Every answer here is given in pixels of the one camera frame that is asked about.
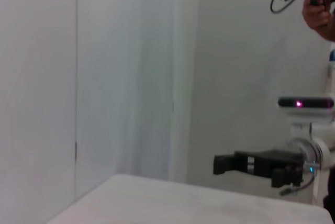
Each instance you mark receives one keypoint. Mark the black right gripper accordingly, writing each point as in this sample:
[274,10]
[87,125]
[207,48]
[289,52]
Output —
[272,165]

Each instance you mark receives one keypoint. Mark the person's bare forearm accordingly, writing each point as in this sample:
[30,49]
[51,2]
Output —
[328,33]

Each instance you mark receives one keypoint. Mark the person's bare hand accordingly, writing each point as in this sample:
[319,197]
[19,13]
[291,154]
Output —
[315,17]

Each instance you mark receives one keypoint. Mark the white head camera unit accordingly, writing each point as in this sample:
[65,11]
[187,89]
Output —
[306,106]

